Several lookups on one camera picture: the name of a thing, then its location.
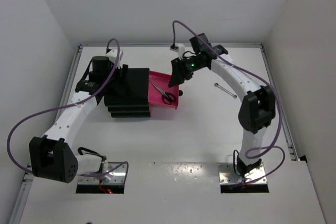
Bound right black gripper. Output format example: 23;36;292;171
170;55;206;87

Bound pink top drawer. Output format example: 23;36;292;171
148;70;183;109

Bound black handled scissors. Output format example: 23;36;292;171
149;81;176;105

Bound black drawer cabinet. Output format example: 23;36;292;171
104;68;151;118

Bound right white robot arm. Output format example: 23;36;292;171
169;34;276;177

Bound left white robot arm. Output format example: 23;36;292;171
29;55;119;183

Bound silver wrench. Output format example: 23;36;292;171
214;83;237;99

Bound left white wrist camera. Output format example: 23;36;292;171
105;48;123;65

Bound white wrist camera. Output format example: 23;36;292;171
105;48;123;65
170;43;185;60

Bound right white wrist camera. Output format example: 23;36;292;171
170;43;185;60

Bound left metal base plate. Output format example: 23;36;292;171
77;162;129;186

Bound metal base plate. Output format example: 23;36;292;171
218;163;267;186
77;162;129;186

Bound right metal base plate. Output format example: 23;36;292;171
218;163;267;186

